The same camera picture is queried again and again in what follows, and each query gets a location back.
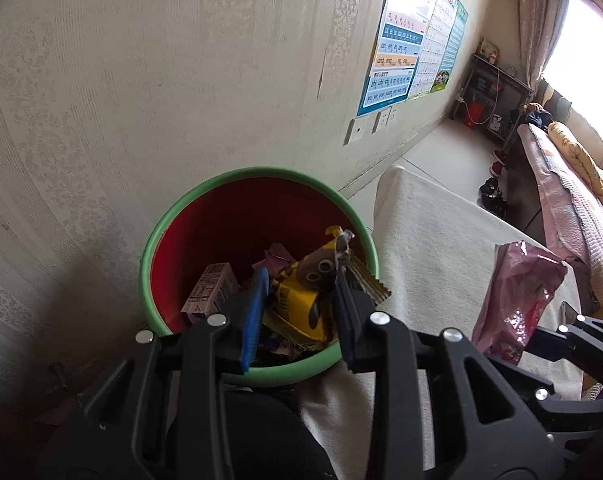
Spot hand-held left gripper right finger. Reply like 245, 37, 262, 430
333, 270, 547, 480

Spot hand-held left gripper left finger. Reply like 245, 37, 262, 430
79, 267, 272, 480

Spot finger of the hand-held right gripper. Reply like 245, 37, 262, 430
489, 357, 603, 436
524, 316, 603, 376

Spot yellow snack wrapper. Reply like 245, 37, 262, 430
264, 226, 392, 348

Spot blue white milk carton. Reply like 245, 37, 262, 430
180, 262, 240, 326

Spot pink plastic bag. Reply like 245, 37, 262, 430
471, 241, 568, 365

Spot red bin with green rim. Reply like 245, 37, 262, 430
139, 166, 381, 388

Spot mauve crumpled wrapper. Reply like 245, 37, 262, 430
252, 242, 297, 273

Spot white table cloth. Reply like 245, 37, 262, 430
296, 165, 589, 480

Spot bed with pink sheet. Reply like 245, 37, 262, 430
516, 122, 603, 306

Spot yellow pillow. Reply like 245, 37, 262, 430
546, 120, 603, 226

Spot dark blue clothes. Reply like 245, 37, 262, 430
524, 107, 552, 128

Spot red box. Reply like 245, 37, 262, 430
462, 101, 486, 130

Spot metal shelf rack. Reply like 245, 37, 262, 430
449, 52, 535, 143

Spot bright window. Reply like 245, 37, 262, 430
541, 0, 603, 148

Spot patterned pink curtain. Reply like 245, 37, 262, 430
511, 0, 575, 93

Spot blue letter wall poster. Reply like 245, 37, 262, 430
357, 0, 439, 118

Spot grid chart wall poster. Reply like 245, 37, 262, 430
406, 0, 457, 102

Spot teal chart wall poster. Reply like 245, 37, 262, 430
434, 0, 469, 95

